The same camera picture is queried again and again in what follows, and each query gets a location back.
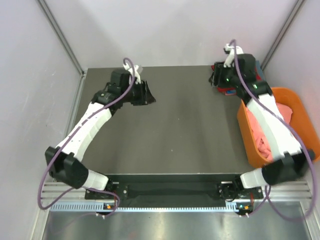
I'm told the grey slotted cable duct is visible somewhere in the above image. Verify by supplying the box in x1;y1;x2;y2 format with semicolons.
49;201;253;213

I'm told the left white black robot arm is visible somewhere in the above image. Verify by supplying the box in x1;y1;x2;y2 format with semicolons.
45;67;156;199

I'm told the right aluminium frame post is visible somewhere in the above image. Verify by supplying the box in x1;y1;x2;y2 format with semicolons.
261;0;307;71

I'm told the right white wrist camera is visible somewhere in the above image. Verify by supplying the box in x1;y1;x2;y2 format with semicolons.
223;43;244;68

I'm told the orange plastic bin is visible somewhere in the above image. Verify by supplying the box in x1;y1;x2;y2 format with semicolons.
237;87;320;168

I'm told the folded blue t shirt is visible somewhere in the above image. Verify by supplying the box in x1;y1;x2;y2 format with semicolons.
224;60;266;97

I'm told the red t shirt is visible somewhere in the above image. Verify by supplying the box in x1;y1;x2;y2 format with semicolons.
210;61;262;95

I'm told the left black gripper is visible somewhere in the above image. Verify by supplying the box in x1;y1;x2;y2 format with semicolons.
121;79;156;106

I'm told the crumpled pink t shirt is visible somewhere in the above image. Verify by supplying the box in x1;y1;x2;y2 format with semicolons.
246;102;293;162

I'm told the left aluminium frame post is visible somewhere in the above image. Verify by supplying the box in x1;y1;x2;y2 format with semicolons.
36;0;85;76

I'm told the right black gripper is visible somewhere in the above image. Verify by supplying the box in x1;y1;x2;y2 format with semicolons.
208;62;241;90

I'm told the aluminium frame post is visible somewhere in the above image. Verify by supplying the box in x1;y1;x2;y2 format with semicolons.
36;0;85;76
261;0;307;71

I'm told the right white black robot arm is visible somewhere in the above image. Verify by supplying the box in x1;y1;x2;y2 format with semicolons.
209;53;313;198

